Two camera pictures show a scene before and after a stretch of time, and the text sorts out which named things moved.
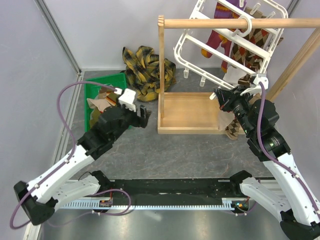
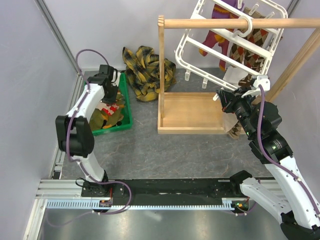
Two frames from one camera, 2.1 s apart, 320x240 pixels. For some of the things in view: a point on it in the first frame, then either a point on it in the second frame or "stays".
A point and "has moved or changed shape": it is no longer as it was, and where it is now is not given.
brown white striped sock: [245, 80] stays
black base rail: [196, 189] stays
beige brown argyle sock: [232, 129] has moved or changed shape
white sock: [232, 75] stays
